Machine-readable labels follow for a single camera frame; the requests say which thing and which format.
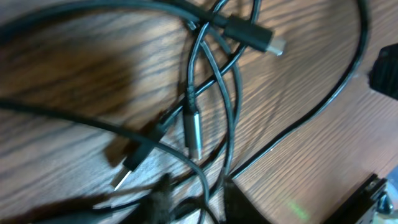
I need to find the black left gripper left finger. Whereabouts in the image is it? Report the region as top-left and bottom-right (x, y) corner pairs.
(121, 174), (172, 224)

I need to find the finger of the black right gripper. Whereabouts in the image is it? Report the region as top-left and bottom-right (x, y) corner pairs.
(369, 44), (397, 100)

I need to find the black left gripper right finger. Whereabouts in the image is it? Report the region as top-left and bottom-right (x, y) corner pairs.
(223, 177), (271, 224)

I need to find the black thin USB cable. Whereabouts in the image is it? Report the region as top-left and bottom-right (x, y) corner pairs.
(110, 0), (262, 218)

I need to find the black thick USB cable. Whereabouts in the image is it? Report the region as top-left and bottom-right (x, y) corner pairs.
(0, 0), (371, 224)

